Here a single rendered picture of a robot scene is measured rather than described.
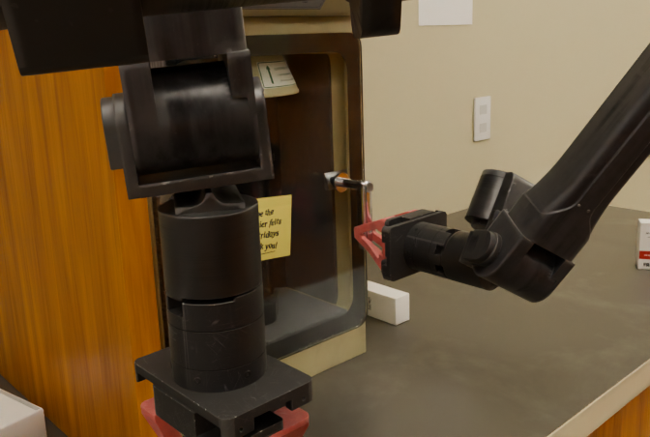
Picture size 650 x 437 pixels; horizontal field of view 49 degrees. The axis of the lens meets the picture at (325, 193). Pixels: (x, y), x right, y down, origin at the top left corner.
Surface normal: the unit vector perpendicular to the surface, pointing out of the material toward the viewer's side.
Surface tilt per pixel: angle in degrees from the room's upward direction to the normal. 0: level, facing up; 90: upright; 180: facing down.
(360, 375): 0
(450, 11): 90
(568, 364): 0
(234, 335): 91
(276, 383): 1
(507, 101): 90
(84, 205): 90
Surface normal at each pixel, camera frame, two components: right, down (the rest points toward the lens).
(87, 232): -0.74, 0.17
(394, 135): 0.68, 0.14
